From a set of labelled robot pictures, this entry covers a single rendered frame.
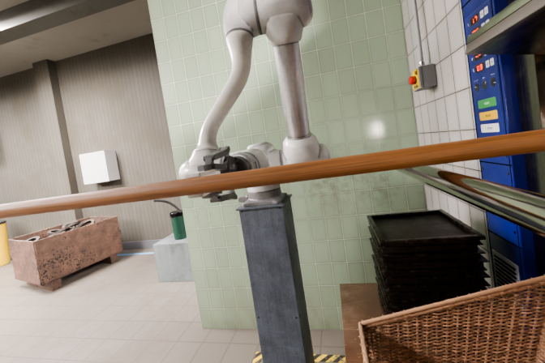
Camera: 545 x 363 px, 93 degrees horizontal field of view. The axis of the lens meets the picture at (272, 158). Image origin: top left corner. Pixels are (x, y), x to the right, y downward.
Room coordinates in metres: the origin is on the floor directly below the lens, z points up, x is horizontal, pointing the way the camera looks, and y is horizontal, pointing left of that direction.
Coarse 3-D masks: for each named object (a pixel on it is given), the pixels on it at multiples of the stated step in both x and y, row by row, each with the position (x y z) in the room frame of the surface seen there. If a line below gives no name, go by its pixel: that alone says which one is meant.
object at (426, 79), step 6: (420, 66) 1.18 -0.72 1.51; (426, 66) 1.17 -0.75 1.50; (432, 66) 1.17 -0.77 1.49; (420, 72) 1.18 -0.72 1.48; (426, 72) 1.18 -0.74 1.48; (432, 72) 1.17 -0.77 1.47; (420, 78) 1.18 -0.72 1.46; (426, 78) 1.18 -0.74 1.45; (432, 78) 1.17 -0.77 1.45; (414, 84) 1.24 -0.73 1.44; (420, 84) 1.18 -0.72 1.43; (426, 84) 1.18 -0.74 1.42; (432, 84) 1.17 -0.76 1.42; (414, 90) 1.26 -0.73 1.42; (420, 90) 1.25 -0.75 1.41
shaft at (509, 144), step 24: (432, 144) 0.37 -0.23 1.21; (456, 144) 0.36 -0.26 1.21; (480, 144) 0.35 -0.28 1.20; (504, 144) 0.34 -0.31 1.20; (528, 144) 0.34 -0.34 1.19; (264, 168) 0.42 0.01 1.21; (288, 168) 0.41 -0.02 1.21; (312, 168) 0.40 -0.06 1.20; (336, 168) 0.39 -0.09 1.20; (360, 168) 0.38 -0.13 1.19; (384, 168) 0.38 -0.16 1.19; (96, 192) 0.49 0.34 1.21; (120, 192) 0.47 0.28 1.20; (144, 192) 0.46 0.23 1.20; (168, 192) 0.45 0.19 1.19; (192, 192) 0.44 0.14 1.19; (0, 216) 0.53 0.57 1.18
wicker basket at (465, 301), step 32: (512, 288) 0.61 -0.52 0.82; (544, 288) 0.59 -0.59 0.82; (384, 320) 0.67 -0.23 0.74; (416, 320) 0.65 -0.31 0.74; (480, 320) 0.62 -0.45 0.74; (512, 320) 0.61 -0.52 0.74; (544, 320) 0.59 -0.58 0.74; (384, 352) 0.67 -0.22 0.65; (416, 352) 0.66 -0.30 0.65; (448, 352) 0.64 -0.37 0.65; (480, 352) 0.63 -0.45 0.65; (512, 352) 0.61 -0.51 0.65; (544, 352) 0.59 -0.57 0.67
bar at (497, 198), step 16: (416, 176) 0.43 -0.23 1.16; (432, 176) 0.36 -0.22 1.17; (448, 176) 0.32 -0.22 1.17; (464, 176) 0.30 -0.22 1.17; (448, 192) 0.32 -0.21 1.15; (464, 192) 0.28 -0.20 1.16; (480, 192) 0.25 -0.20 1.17; (496, 192) 0.23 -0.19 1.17; (512, 192) 0.21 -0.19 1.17; (528, 192) 0.20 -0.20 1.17; (496, 208) 0.22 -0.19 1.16; (512, 208) 0.20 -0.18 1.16; (528, 208) 0.19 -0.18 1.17; (544, 208) 0.18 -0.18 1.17; (528, 224) 0.19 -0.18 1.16; (544, 224) 0.17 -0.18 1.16
